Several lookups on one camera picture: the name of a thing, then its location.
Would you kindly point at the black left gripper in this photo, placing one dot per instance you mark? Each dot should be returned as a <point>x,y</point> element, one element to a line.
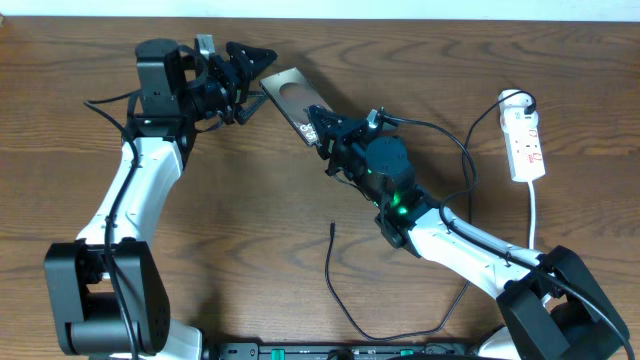
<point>238,91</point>

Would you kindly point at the white USB charger adapter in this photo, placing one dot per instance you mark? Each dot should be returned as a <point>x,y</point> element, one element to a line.
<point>515,102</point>

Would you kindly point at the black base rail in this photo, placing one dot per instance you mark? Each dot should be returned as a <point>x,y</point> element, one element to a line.
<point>255,351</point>

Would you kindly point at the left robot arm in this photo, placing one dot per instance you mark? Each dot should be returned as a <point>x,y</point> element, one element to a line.
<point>106,294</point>

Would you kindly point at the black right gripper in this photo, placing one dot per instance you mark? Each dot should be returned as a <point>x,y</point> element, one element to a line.
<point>332,141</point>

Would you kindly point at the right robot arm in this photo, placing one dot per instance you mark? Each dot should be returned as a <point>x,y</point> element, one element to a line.
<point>551,304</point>

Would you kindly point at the white power strip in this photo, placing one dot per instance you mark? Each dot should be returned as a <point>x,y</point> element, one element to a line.
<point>524,152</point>

